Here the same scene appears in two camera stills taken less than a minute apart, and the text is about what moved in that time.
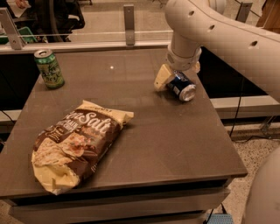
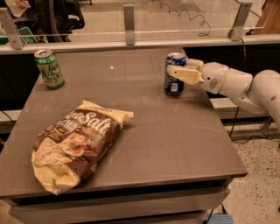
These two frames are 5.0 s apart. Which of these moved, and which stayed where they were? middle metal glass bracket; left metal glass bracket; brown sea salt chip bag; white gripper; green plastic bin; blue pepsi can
Moved: white gripper; blue pepsi can
Stayed: left metal glass bracket; green plastic bin; brown sea salt chip bag; middle metal glass bracket
